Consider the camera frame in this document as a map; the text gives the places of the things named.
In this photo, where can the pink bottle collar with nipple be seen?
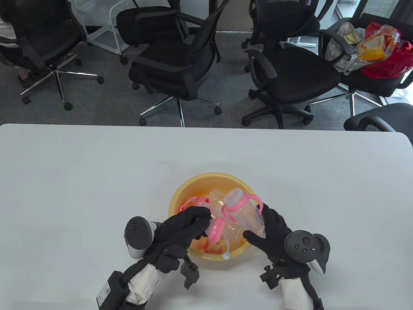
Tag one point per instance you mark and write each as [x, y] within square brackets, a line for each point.
[215, 231]

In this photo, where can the person's left hand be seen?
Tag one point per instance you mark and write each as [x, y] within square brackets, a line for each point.
[174, 229]

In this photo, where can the beige fabric bag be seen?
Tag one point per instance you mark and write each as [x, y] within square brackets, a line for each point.
[342, 63]

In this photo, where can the person's right hand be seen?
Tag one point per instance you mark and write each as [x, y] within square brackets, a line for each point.
[274, 239]

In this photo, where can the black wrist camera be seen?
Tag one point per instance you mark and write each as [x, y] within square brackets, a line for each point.
[270, 277]
[190, 274]

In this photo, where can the black forearm battery box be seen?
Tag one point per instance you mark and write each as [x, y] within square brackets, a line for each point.
[318, 304]
[109, 292]

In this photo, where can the yellow plastic basin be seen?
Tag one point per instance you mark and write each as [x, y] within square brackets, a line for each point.
[193, 187]

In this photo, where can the person's right forearm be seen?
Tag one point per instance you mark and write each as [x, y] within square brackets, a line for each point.
[295, 292]

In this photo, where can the black office chair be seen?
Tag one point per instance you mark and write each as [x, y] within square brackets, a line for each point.
[380, 118]
[142, 22]
[371, 84]
[38, 35]
[297, 74]
[167, 71]
[284, 19]

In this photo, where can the white and black controller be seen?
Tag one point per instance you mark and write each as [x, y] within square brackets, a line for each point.
[303, 245]
[138, 234]

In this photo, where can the red bag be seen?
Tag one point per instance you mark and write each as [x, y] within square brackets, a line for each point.
[390, 69]

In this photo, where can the clear orange plastic bag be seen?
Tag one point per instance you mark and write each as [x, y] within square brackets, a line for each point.
[374, 48]

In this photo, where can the person's left forearm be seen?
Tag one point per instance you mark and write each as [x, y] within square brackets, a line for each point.
[145, 284]

